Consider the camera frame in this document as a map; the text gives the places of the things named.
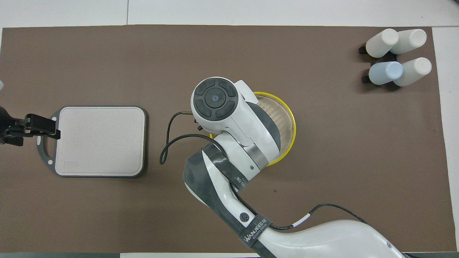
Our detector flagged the black cup rack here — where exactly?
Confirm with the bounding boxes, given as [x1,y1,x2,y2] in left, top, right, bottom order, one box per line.
[359,44,399,85]

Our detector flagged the white bottle top right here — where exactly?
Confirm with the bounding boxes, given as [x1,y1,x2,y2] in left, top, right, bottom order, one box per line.
[390,29,427,55]

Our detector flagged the white bottle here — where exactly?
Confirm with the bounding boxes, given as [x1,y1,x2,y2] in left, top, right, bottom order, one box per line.
[390,29,427,55]
[393,57,432,87]
[365,28,399,58]

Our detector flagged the white cutting board grey rim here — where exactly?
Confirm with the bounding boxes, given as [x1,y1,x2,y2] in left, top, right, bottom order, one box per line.
[37,105,147,178]

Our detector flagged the black velcro strap with lettering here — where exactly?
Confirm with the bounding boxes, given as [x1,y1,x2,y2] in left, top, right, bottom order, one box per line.
[238,214,272,248]

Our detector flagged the brown table mat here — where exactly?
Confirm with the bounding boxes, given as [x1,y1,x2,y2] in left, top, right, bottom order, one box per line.
[0,24,456,253]

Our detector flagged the white bottle top left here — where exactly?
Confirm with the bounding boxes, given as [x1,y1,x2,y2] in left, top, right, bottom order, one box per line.
[365,28,399,58]

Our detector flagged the white bottle bottom right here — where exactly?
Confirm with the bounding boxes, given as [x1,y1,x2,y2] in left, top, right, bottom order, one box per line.
[393,57,432,87]

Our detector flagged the white mesh steamer liner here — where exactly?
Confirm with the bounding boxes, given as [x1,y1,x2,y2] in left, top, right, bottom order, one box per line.
[255,95,293,158]

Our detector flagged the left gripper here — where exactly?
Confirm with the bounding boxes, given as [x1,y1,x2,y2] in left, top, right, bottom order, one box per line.
[0,106,61,147]

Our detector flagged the light blue bottle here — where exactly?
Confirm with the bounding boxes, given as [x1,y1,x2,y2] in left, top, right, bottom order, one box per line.
[368,61,404,86]

